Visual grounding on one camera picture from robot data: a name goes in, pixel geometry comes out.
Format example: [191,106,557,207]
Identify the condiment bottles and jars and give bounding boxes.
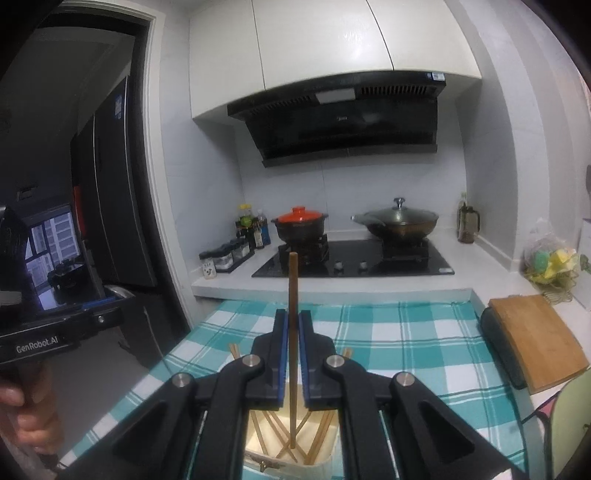
[215,239,253,272]

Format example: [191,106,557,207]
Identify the teal plaid tablecloth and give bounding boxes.
[60,300,529,480]

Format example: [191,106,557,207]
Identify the white wall cabinet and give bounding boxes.
[189,0,483,123]

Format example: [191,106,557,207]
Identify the dark wok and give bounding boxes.
[351,211,439,241]

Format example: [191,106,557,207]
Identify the brown lidded jug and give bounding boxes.
[457,205,481,244]

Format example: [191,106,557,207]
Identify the black refrigerator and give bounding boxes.
[69,76,160,291]

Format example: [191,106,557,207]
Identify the black range hood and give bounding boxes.
[226,70,448,168]

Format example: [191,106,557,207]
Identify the yellow cap sauce bottle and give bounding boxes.
[239,203,254,245]

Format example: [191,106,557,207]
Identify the wooden cutting board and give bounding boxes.
[488,294,590,394]

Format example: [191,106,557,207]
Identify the glass wok lid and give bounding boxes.
[362,198,438,227]

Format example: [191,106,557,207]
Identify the red pot lid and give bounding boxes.
[277,207,324,223]

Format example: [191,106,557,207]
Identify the window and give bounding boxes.
[25,205,88,311]

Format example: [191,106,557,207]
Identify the black glass gas stove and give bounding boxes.
[252,237,455,278]

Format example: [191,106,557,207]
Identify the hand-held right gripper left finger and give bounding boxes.
[60,310,291,480]

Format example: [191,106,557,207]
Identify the person's left hand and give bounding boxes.
[0,384,64,457]

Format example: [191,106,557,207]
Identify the black clay pot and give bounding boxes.
[271,215,329,243]

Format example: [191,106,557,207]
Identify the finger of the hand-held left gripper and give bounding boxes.
[85,307,124,342]
[82,286,134,311]

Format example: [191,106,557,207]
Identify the plastic bag with yellow items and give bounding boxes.
[524,222,591,303]

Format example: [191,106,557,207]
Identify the black roll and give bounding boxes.
[478,307,529,391]

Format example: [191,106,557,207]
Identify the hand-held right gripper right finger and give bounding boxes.
[299,310,527,480]

